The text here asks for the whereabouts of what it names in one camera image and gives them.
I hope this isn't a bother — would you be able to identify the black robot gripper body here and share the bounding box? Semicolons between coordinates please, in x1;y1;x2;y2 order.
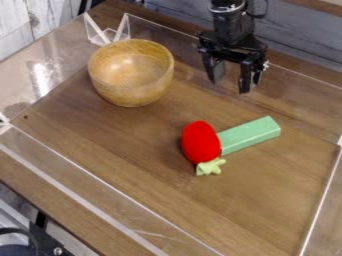
198;31;269;72

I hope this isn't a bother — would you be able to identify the clear acrylic table enclosure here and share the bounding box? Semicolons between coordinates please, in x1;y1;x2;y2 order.
0;11;342;256

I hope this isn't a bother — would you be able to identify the black cable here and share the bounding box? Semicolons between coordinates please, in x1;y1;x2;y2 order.
0;227;40;256

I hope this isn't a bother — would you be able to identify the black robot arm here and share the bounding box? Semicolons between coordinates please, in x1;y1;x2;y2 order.
198;0;269;94

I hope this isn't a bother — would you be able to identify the green rectangular block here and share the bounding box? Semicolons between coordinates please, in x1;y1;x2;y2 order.
218;116;282;155

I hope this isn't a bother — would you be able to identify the black metal bracket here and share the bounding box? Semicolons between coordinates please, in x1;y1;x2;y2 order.
30;212;75;256

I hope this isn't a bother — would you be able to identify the red plush strawberry toy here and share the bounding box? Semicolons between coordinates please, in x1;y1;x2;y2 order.
181;120;226;176

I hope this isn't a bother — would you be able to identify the brown wooden bowl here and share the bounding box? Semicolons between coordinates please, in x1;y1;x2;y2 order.
87;39;175;107

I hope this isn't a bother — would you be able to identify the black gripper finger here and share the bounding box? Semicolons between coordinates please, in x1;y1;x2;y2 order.
239;60;263;94
202;53;226;84

